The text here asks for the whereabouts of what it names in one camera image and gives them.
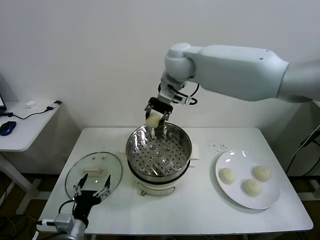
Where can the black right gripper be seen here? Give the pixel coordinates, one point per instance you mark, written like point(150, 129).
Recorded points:
point(160, 104)

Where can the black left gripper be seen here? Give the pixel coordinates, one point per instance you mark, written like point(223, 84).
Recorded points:
point(86, 200)

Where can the white steamed baozi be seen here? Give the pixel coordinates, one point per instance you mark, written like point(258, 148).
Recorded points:
point(153, 118)
point(227, 175)
point(262, 173)
point(252, 187)

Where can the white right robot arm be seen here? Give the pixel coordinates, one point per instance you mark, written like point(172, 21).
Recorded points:
point(237, 70)

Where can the stainless steel steamer basket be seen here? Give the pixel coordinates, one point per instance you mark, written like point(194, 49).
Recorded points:
point(160, 160)

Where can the white electric cooker base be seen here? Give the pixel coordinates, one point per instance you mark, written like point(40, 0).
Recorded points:
point(155, 188)

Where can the white side table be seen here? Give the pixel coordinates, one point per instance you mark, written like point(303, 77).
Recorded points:
point(25, 135)

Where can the white round plate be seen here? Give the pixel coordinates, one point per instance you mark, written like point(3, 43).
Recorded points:
point(237, 162)

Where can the blue computer mouse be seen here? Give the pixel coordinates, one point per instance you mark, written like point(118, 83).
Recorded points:
point(7, 128)

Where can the small white crumpled object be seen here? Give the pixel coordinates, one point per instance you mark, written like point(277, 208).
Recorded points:
point(30, 103)

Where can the black laptop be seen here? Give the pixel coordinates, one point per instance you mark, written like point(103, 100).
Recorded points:
point(2, 110)

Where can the white desk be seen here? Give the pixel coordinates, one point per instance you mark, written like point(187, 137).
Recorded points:
point(316, 103)

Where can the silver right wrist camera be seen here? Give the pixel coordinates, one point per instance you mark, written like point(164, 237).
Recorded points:
point(165, 94)

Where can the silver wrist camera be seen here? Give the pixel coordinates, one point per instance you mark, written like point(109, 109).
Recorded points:
point(165, 94)
point(64, 220)

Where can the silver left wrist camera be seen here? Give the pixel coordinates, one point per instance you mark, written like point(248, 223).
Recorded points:
point(64, 220)

